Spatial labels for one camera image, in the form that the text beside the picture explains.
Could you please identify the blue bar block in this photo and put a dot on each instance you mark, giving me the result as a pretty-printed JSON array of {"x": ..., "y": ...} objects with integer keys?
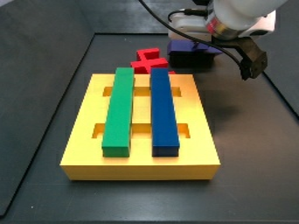
[{"x": 166, "y": 143}]

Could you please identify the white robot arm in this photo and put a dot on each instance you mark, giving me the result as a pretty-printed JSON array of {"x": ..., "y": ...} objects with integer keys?
[{"x": 227, "y": 19}]

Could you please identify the black fixture stand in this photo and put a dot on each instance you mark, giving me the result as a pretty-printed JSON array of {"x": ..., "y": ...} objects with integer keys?
[{"x": 191, "y": 60}]

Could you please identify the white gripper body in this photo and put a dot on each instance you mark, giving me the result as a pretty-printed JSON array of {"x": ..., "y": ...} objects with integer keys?
[{"x": 191, "y": 25}]

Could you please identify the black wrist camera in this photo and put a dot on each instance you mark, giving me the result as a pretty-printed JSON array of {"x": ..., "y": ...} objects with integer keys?
[{"x": 254, "y": 58}]

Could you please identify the yellow slotted board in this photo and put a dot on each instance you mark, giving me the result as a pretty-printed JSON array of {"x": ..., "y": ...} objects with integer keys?
[{"x": 198, "y": 160}]

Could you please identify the green bar block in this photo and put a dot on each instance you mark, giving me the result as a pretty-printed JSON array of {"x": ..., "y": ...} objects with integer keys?
[{"x": 116, "y": 138}]

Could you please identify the red interlocking block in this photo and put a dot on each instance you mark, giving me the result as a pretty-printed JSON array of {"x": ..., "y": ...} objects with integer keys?
[{"x": 147, "y": 60}]

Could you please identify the purple interlocking block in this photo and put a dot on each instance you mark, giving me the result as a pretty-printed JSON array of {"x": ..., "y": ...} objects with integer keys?
[{"x": 187, "y": 46}]

